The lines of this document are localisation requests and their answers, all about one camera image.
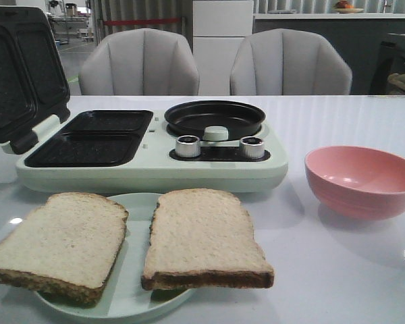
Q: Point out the bread slice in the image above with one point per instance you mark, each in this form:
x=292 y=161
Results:
x=203 y=237
x=67 y=247

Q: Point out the breakfast maker hinged lid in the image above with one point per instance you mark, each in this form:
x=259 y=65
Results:
x=33 y=86

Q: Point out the mint green breakfast maker base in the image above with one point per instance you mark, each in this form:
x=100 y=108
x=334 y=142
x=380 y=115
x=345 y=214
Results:
x=125 y=151

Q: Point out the left silver control knob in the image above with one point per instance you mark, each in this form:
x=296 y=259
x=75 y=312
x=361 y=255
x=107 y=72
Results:
x=187 y=146

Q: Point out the silver control knob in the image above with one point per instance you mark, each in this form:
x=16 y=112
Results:
x=251 y=147
x=187 y=146

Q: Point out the round black frying pan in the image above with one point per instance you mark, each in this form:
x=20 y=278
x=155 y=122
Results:
x=192 y=118

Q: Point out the right silver control knob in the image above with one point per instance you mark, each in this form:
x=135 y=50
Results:
x=251 y=147

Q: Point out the left grey upholstered chair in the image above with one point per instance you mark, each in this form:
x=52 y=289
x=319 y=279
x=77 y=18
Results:
x=140 y=62

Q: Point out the grey upholstered chair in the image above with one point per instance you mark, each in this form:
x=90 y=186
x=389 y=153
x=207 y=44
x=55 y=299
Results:
x=288 y=62
x=140 y=62

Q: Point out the right grey upholstered chair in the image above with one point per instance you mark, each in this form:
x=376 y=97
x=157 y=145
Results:
x=288 y=62

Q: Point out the white cabinet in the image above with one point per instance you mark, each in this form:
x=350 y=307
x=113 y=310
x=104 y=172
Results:
x=218 y=30

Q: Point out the pink bowl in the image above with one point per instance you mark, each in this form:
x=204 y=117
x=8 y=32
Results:
x=357 y=182

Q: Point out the mint green round plate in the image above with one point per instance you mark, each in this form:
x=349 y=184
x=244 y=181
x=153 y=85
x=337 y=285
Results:
x=123 y=296

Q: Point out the red barrier belt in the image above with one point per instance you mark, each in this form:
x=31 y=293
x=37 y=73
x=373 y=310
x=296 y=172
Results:
x=141 y=22

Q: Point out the grey kitchen counter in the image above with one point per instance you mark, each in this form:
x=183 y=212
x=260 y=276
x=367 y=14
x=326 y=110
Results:
x=356 y=37

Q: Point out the fruit plate on counter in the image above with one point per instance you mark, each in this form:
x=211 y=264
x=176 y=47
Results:
x=345 y=7

